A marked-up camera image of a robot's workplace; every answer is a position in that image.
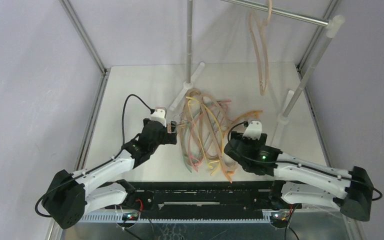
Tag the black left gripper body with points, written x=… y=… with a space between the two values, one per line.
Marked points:
x=165 y=138

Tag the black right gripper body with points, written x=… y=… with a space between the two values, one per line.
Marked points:
x=233 y=149

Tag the yellow wire hanger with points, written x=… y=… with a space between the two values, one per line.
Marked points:
x=204 y=117

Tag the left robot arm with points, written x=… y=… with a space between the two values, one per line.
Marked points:
x=70 y=196

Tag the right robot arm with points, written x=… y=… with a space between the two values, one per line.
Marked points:
x=298 y=181

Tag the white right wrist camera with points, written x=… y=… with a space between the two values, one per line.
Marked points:
x=253 y=130

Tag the green wire hanger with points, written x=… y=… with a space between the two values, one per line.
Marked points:
x=194 y=147

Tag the pink wire hanger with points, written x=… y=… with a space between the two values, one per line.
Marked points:
x=204 y=125

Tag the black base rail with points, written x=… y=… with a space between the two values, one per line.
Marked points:
x=210 y=201

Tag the aluminium frame left post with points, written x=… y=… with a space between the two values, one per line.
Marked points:
x=83 y=34

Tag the aluminium frame post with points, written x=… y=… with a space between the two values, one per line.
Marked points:
x=83 y=34
x=328 y=14

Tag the aluminium frame right post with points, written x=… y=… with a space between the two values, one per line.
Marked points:
x=328 y=14

